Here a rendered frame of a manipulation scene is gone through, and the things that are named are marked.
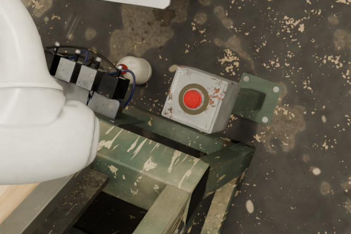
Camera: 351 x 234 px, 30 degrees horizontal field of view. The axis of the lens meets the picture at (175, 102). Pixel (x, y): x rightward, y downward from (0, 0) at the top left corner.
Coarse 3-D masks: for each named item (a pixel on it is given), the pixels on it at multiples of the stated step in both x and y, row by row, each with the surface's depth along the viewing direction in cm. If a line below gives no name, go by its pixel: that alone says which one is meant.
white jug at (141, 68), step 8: (128, 56) 230; (120, 64) 223; (128, 64) 226; (136, 64) 227; (144, 64) 234; (128, 72) 226; (136, 72) 227; (144, 72) 232; (136, 80) 229; (144, 80) 237
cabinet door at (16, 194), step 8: (24, 184) 143; (32, 184) 143; (0, 192) 140; (8, 192) 140; (16, 192) 141; (24, 192) 141; (0, 200) 138; (8, 200) 138; (16, 200) 139; (0, 208) 136; (8, 208) 137; (0, 216) 134
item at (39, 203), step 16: (80, 176) 149; (32, 192) 138; (48, 192) 139; (64, 192) 143; (16, 208) 134; (32, 208) 135; (48, 208) 138; (0, 224) 130; (16, 224) 131; (32, 224) 133
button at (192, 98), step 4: (188, 92) 141; (192, 92) 140; (196, 92) 140; (184, 96) 141; (188, 96) 140; (192, 96) 140; (196, 96) 140; (200, 96) 140; (184, 100) 141; (188, 100) 140; (192, 100) 140; (196, 100) 140; (200, 100) 140; (188, 104) 140; (192, 104) 140; (196, 104) 140; (192, 108) 140
